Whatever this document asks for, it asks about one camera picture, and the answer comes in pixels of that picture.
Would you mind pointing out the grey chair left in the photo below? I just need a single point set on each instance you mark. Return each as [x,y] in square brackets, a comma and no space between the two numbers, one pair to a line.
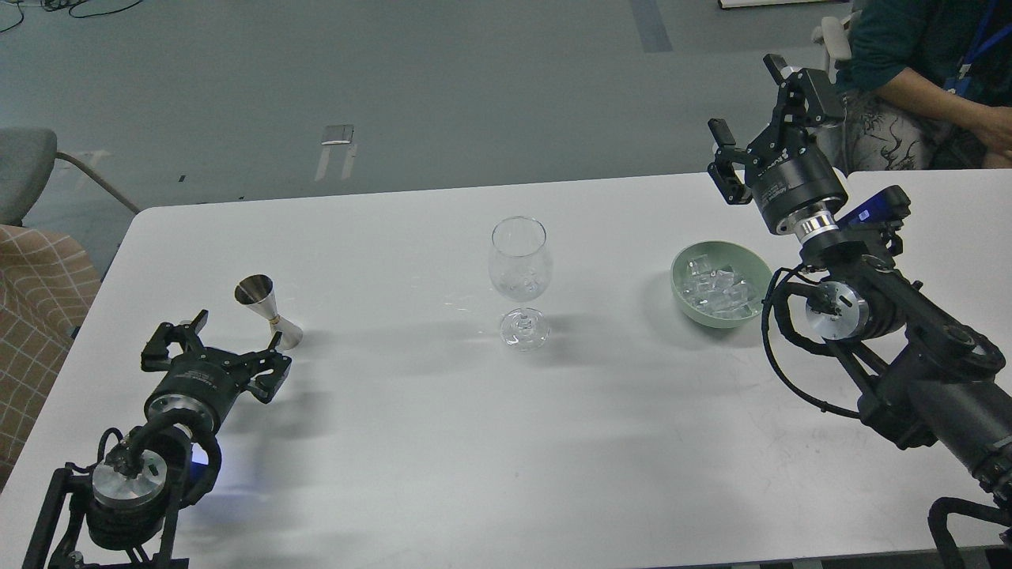
[28,156]

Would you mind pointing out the beige checkered cloth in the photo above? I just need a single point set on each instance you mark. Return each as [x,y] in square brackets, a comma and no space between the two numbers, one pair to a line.
[48,284]

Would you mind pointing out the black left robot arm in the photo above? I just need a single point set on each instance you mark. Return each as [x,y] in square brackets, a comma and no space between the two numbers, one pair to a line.
[130,499]

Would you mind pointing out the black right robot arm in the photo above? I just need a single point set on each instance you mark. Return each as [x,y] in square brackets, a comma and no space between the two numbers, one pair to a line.
[923,376]

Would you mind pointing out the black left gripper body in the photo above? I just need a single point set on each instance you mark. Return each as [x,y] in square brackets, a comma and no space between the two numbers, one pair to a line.
[206,383]

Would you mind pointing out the silver floor plate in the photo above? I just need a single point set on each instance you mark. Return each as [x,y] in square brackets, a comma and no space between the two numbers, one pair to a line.
[337,134]

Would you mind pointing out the clear wine glass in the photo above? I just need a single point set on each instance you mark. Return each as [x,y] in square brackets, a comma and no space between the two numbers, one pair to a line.
[520,268]

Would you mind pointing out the green bowl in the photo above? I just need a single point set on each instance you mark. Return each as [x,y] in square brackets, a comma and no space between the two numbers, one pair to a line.
[721,252]

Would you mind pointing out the clear ice cubes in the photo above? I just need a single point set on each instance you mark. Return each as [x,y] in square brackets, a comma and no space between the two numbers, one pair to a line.
[722,292]

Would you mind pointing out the person in teal shirt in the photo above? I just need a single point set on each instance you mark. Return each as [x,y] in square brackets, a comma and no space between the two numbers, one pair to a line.
[927,87]

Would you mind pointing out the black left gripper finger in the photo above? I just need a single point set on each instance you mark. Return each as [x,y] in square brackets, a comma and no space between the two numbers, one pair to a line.
[261,374]
[173,343]

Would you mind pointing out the steel cocktail jigger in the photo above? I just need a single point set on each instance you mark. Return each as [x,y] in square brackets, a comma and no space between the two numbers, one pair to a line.
[257,293]

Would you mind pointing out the grey office chair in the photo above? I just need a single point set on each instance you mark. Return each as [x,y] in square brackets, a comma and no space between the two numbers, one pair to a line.
[834,34]

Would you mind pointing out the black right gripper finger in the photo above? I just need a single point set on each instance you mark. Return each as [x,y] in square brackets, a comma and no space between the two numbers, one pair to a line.
[734,190]
[807,114]

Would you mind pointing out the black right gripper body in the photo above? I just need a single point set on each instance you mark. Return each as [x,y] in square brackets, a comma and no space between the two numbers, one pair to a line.
[789,177]

